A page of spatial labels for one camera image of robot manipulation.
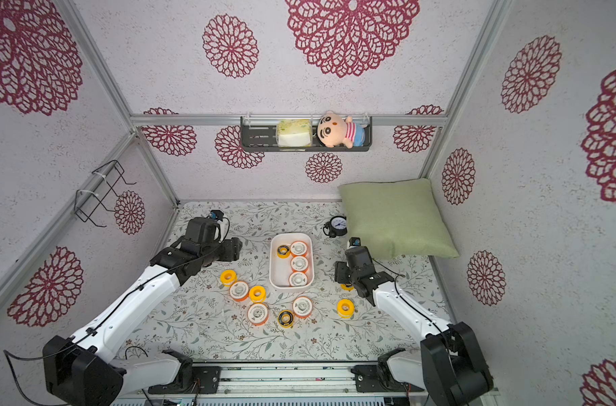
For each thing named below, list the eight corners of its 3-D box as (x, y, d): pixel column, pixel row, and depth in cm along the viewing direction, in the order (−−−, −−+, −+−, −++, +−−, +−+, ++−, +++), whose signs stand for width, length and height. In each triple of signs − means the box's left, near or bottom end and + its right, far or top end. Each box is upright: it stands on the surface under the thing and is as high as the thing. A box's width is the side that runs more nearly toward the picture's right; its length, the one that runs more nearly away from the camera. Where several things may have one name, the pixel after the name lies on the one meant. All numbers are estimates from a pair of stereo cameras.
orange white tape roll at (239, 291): (228, 301, 91) (226, 299, 90) (232, 283, 96) (230, 280, 94) (247, 301, 91) (246, 299, 90) (250, 283, 96) (249, 280, 94)
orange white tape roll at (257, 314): (247, 325, 86) (245, 322, 84) (250, 305, 91) (248, 302, 89) (267, 325, 86) (266, 322, 84) (269, 305, 91) (268, 302, 89)
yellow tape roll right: (337, 318, 88) (338, 315, 86) (336, 301, 92) (337, 299, 90) (355, 318, 88) (356, 315, 86) (353, 301, 92) (354, 299, 90)
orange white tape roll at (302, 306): (292, 318, 88) (291, 315, 86) (293, 298, 92) (292, 295, 90) (313, 318, 88) (313, 315, 86) (313, 298, 92) (313, 295, 90)
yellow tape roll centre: (249, 302, 91) (247, 299, 89) (251, 288, 95) (250, 285, 93) (265, 302, 91) (264, 299, 89) (266, 288, 95) (265, 285, 93)
